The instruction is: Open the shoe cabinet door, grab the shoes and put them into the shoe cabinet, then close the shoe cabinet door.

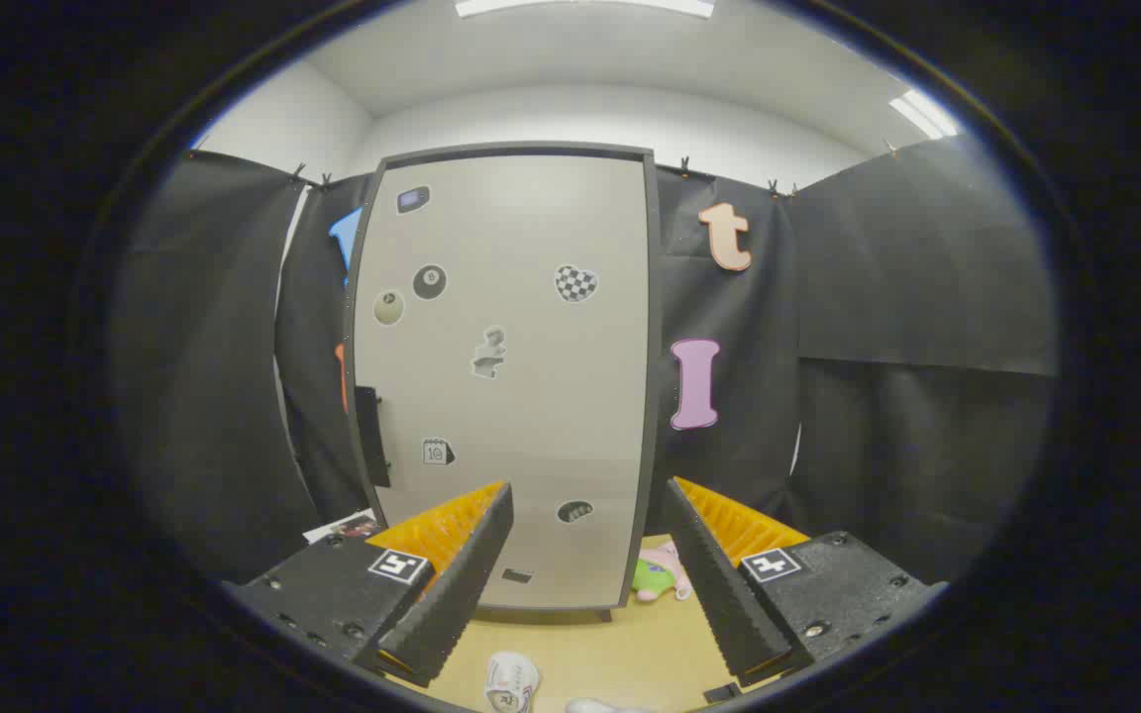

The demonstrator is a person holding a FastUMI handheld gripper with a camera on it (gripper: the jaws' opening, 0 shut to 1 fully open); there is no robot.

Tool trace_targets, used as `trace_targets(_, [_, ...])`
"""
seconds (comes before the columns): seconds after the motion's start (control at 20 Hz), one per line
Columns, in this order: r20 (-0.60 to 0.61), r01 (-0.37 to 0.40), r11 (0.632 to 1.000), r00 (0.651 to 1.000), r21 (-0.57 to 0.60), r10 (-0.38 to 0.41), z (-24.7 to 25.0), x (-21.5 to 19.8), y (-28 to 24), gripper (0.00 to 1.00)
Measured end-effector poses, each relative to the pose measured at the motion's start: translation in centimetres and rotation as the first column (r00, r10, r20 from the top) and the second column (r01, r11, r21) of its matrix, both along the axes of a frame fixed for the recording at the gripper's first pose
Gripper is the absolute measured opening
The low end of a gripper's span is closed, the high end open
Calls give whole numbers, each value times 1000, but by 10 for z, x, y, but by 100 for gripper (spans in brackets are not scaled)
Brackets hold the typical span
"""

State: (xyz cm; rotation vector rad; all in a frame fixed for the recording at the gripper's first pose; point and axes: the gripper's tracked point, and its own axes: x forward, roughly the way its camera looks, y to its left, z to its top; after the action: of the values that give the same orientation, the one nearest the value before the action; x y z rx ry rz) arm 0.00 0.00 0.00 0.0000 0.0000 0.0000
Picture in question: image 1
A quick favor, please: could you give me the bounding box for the black door handle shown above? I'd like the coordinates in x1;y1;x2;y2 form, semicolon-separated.
354;385;392;489

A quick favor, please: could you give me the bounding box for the ceiling light panel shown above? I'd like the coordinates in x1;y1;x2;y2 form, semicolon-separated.
888;89;959;141

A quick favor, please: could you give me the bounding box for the white booklet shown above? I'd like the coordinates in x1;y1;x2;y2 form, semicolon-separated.
303;510;384;545

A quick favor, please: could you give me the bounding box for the dark grey shoe cabinet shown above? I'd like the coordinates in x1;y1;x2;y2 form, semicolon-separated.
343;142;662;623

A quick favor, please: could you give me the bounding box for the black backdrop cloth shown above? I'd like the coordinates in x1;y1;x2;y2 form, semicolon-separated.
110;134;1062;587

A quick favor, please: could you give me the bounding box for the long ceiling light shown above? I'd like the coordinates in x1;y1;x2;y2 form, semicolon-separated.
455;0;716;20

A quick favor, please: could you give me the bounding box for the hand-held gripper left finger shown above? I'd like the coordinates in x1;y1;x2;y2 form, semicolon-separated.
224;481;515;689

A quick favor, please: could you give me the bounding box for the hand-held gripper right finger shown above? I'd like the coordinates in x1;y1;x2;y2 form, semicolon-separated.
663;476;948;689

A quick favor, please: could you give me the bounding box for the pink and green plush toy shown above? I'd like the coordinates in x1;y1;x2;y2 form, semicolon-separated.
632;541;696;604

